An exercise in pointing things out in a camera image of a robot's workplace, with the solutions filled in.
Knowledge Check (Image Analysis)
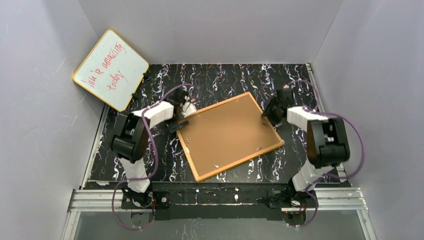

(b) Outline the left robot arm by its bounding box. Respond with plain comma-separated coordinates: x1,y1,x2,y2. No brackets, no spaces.
110,86,197,194

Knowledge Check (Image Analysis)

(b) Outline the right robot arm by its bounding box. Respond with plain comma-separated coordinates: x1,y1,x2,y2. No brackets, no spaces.
263,88,350,192

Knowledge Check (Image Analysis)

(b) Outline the yellow wooden picture frame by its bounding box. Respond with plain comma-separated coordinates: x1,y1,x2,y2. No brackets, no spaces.
175,91,286,183

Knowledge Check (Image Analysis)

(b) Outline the yellow-rimmed whiteboard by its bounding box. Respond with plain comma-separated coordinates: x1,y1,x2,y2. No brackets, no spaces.
72,29,150,112

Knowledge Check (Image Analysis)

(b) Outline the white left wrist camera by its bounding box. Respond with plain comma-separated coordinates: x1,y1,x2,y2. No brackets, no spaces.
181,101,197,118

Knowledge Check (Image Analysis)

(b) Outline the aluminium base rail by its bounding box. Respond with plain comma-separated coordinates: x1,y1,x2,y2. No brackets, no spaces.
62,184,376,240

